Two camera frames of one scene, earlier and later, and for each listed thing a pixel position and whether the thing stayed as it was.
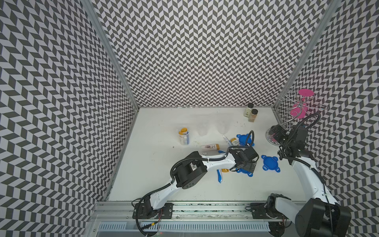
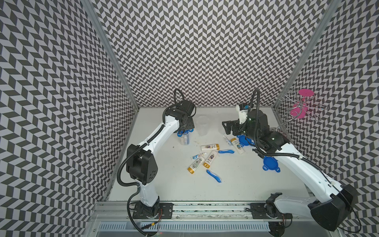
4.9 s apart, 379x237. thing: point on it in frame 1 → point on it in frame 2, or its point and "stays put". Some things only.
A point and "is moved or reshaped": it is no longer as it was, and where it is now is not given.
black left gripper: x=252 y=163 → x=190 y=124
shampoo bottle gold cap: x=210 y=152 is moved or reshaped
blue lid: x=243 y=139 stays put
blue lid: x=240 y=170 → x=180 y=133
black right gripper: x=275 y=129 → x=228 y=128
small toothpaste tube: x=227 y=140 stays put
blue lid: x=270 y=163 stays put
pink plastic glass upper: x=306 y=93 stays put
